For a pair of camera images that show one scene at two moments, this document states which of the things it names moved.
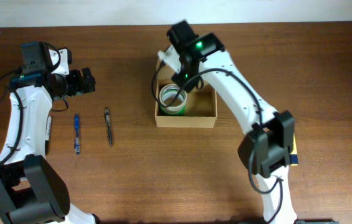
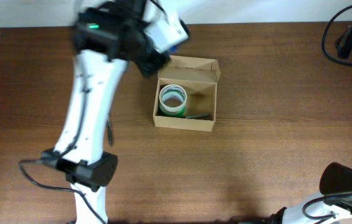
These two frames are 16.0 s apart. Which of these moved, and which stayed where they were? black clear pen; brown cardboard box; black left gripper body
Moved: black left gripper body
Stayed: black clear pen; brown cardboard box
